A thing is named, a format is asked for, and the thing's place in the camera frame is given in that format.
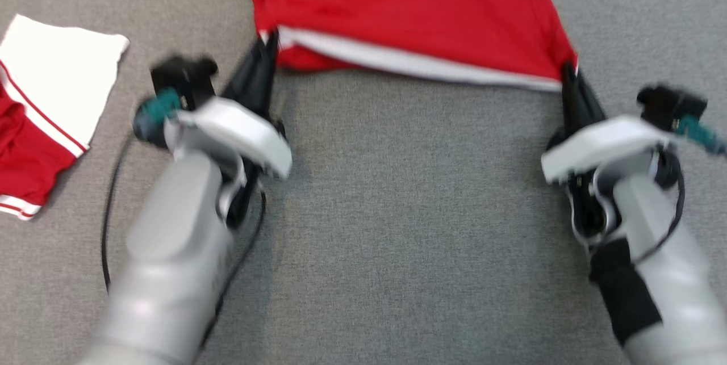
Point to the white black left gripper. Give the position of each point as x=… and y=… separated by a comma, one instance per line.
x=238, y=126

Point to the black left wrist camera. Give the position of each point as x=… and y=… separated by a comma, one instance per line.
x=182, y=78

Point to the red white basketball jersey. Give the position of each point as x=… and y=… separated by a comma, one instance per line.
x=62, y=70

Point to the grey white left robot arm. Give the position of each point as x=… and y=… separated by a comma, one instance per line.
x=170, y=251

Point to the teal right camera connector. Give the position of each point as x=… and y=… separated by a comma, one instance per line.
x=701, y=135

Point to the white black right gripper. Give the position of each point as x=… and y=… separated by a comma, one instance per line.
x=602, y=143

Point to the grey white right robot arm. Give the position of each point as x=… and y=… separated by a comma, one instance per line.
x=681, y=297

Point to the teal camera connector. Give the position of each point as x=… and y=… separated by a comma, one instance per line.
x=156, y=109
x=701, y=135

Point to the teal left camera connector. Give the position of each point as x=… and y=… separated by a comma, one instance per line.
x=156, y=109

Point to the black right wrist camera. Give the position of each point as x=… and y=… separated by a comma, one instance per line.
x=670, y=105

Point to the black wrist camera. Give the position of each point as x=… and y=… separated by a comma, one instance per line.
x=182, y=78
x=670, y=105

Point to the red shorts with white stripe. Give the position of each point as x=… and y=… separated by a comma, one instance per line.
x=409, y=7

